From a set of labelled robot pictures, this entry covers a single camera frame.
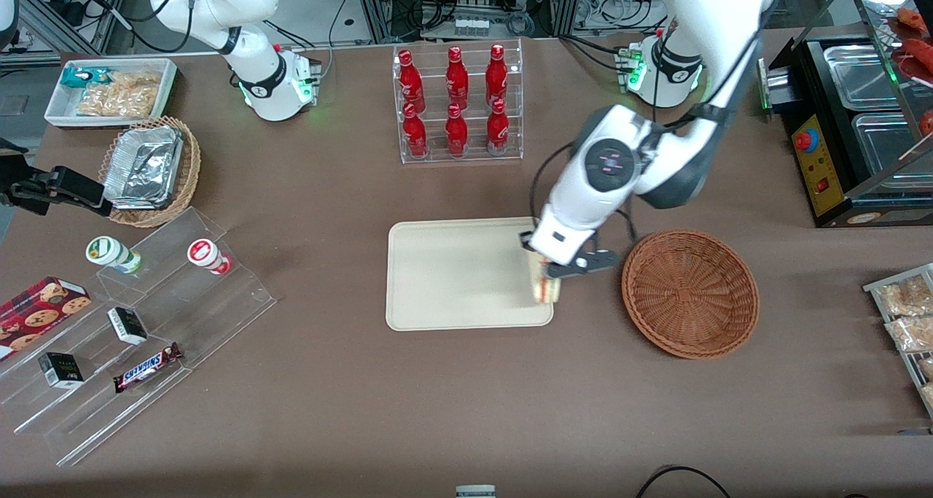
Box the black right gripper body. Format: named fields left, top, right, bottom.
left=0, top=139, right=56, bottom=214

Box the triangular sandwich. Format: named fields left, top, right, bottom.
left=529, top=253, right=563, bottom=306

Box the aluminium foil tray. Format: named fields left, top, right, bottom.
left=102, top=125, right=184, bottom=210

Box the cream plastic tray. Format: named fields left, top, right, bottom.
left=386, top=217, right=555, bottom=332

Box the round brown wicker basket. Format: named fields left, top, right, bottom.
left=621, top=228, right=760, bottom=359

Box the oval tan wicker basket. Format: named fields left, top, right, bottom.
left=98, top=116, right=203, bottom=228

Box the tray of packaged snacks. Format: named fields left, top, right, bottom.
left=863, top=263, right=933, bottom=420

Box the green-capped drink bottle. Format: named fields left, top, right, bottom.
left=85, top=236, right=144, bottom=276

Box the white rectangular bin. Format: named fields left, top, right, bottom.
left=44, top=58, right=179, bottom=131

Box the clear bag of chips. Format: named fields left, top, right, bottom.
left=76, top=71, right=163, bottom=119

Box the teal snack packet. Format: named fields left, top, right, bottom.
left=60, top=66, right=112, bottom=90

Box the red soda bottle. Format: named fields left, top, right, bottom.
left=398, top=50, right=426, bottom=113
left=486, top=99, right=510, bottom=157
left=402, top=104, right=429, bottom=159
left=485, top=44, right=509, bottom=109
left=445, top=47, right=470, bottom=111
left=445, top=104, right=469, bottom=158

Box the clear acrylic bottle rack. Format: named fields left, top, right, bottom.
left=392, top=39, right=524, bottom=165

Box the red cookie box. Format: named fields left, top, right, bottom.
left=0, top=276, right=93, bottom=361

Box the red-capped drink bottle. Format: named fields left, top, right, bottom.
left=187, top=238, right=233, bottom=276

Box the small black box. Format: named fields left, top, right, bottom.
left=38, top=352, right=85, bottom=390
left=107, top=307, right=149, bottom=346

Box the clear acrylic stepped stand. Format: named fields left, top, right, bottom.
left=0, top=206, right=278, bottom=467

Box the Snickers chocolate bar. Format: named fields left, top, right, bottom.
left=112, top=342, right=184, bottom=394

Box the black food warmer appliance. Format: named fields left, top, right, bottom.
left=757, top=37, right=933, bottom=229

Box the steel warmer pan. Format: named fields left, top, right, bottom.
left=851, top=112, right=933, bottom=194
left=822, top=43, right=901, bottom=112

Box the glass display shelf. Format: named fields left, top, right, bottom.
left=846, top=0, right=933, bottom=201

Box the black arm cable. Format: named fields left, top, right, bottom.
left=528, top=17, right=766, bottom=242

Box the aluminium frame beam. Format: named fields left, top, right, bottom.
left=15, top=0, right=136, bottom=65

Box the black table cable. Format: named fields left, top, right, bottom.
left=633, top=466, right=734, bottom=498

